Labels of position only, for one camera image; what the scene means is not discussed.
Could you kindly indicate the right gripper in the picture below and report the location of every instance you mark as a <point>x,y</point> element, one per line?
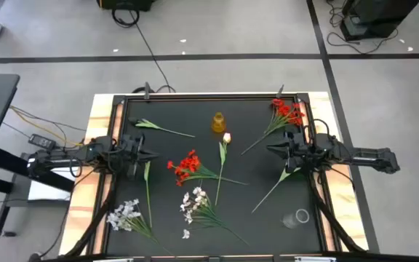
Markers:
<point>298,151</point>

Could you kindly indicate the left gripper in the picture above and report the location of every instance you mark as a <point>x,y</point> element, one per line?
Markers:
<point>131,149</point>

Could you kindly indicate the pink white artificial tulip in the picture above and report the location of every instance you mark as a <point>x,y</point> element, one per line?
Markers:
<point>282,176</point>
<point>147,172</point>
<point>227,138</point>

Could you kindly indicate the red artificial flower bunch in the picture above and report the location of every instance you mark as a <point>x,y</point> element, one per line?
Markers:
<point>189,163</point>
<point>286,111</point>

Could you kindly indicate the white artificial flower bunch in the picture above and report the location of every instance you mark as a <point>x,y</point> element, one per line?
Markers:
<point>196,198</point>
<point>124,216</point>

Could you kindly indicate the clear glass vase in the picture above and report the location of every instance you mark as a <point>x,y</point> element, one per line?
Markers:
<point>293,220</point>

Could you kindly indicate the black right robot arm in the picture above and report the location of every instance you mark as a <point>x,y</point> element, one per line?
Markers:
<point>362,156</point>

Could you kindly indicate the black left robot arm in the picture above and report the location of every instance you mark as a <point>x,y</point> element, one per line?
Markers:
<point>96,153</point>

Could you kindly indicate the yellow glass vase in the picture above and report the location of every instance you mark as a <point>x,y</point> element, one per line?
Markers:
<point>218,123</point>

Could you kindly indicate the green leafy stem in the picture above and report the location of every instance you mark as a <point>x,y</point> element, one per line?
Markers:
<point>147,124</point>

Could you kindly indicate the white panel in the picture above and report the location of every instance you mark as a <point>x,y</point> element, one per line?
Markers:
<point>49,189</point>

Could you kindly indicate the black power brick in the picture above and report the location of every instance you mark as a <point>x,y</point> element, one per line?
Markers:
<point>42,142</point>

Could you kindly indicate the black box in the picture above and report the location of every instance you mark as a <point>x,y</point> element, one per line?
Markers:
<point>126,3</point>

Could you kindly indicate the black equipment cabinet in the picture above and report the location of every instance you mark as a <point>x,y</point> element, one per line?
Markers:
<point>377,14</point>

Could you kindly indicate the black aluminium table frame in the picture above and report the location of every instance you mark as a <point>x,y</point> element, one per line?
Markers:
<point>249,97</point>

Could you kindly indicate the black diagonal frame strut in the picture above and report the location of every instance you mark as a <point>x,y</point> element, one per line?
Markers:
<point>337,222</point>
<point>90,222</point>

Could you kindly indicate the white bracket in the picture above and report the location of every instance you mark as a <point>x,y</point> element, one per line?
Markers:
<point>315,259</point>
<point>113,260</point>

